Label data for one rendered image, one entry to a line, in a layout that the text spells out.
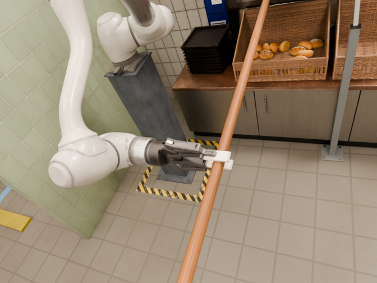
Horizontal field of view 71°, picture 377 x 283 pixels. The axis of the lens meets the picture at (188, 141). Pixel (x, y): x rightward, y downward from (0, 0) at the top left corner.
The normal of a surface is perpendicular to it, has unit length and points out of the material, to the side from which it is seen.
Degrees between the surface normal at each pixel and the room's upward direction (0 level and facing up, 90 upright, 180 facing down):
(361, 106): 90
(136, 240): 0
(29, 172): 90
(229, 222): 0
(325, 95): 90
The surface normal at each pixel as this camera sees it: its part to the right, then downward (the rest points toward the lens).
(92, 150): 0.75, -0.36
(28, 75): 0.90, 0.07
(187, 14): -0.33, 0.76
